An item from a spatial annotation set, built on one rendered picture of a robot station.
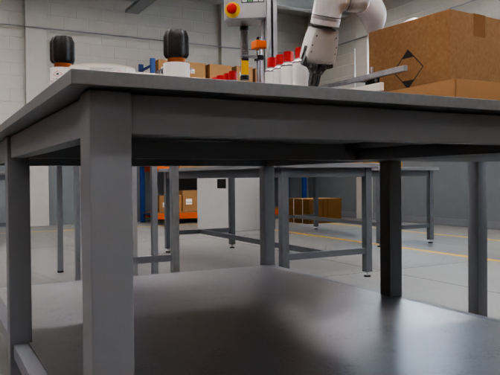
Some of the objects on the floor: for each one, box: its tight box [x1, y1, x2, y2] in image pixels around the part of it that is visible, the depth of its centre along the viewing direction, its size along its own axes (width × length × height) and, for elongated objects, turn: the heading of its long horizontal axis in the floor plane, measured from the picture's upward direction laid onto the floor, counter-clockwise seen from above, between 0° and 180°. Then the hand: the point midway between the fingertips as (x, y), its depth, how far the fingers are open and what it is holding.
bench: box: [275, 167, 439, 247], centre depth 705 cm, size 220×80×78 cm
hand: (314, 80), depth 180 cm, fingers closed
